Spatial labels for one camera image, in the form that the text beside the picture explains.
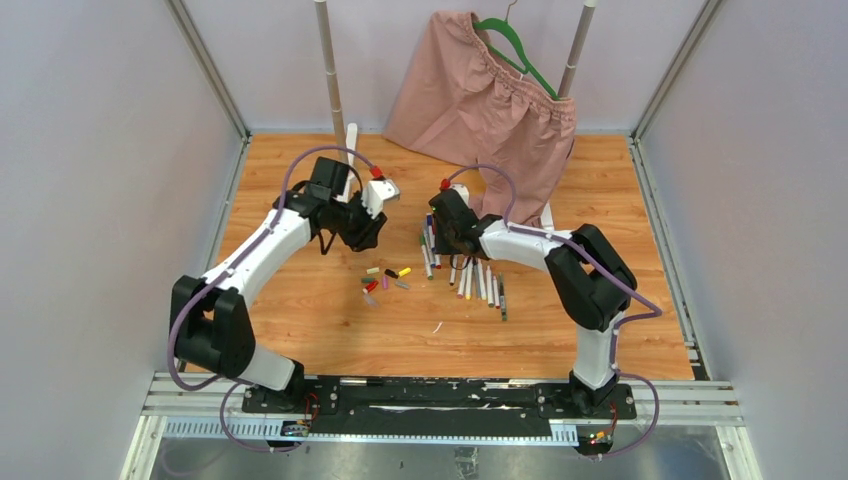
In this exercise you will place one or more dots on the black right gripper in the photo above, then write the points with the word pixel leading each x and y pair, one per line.
pixel 442 246

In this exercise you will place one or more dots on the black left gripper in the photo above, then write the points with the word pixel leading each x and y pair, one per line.
pixel 367 235

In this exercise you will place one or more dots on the green cap white marker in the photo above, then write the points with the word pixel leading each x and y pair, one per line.
pixel 488 282
pixel 426 256

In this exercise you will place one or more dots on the yellow cap white marker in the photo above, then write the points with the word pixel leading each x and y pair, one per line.
pixel 468 280

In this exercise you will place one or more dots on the purple cap white marker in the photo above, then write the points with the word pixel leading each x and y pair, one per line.
pixel 462 280

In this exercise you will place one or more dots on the red cap white marker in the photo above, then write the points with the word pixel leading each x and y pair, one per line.
pixel 495 294

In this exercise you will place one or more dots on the grey clear-cap pen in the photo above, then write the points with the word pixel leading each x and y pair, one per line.
pixel 502 297

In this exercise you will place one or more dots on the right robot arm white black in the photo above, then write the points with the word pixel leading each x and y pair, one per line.
pixel 590 278

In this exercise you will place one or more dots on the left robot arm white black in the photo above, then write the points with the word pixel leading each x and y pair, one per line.
pixel 210 324

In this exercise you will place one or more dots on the white garment rack right foot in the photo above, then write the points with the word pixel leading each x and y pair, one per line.
pixel 546 218

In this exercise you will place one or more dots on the white garment rack foot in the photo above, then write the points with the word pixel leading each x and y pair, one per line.
pixel 546 218
pixel 351 139

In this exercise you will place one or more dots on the white garment rack left foot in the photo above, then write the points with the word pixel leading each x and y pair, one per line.
pixel 351 139

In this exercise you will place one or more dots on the pink shorts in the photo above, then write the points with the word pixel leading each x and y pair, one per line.
pixel 461 103

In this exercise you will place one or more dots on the green clothes hanger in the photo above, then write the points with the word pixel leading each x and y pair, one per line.
pixel 522 64

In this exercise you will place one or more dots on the grey garment rack left pole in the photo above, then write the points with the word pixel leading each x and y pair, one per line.
pixel 324 28

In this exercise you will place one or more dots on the grey garment rack pole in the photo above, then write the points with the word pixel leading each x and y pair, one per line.
pixel 578 43
pixel 324 28

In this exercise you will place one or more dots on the grey garment rack right pole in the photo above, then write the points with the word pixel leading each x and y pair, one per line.
pixel 578 43

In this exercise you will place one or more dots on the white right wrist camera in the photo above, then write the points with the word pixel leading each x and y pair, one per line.
pixel 462 191

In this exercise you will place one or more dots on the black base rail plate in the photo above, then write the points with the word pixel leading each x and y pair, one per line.
pixel 420 407

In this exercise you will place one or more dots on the aluminium frame left post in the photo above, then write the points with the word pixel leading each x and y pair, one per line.
pixel 185 22

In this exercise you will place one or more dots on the aluminium frame post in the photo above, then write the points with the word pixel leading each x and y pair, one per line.
pixel 686 49
pixel 185 22

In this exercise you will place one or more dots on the aluminium frame right post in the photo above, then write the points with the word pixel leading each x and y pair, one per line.
pixel 686 49

